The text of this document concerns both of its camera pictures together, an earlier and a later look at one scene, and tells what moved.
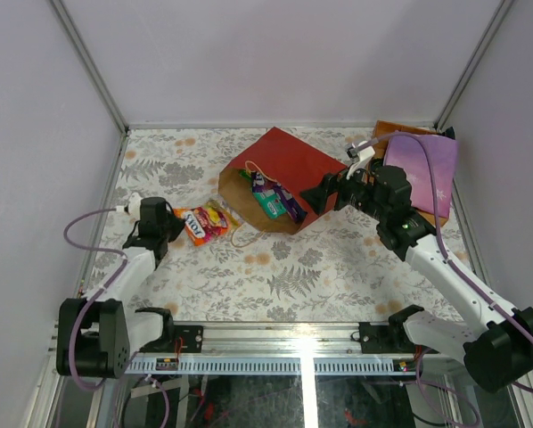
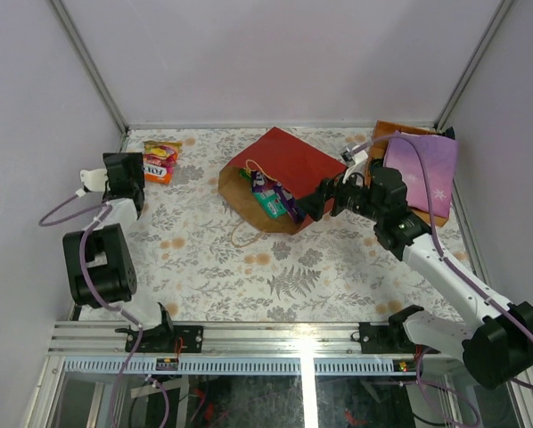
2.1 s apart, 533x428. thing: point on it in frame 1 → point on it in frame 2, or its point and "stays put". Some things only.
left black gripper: (168, 226) → (127, 165)
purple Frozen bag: (406, 152) stays put
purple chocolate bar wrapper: (261, 183) stays put
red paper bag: (285, 160) stays put
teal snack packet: (270, 202) stays put
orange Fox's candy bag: (207, 220) → (159, 158)
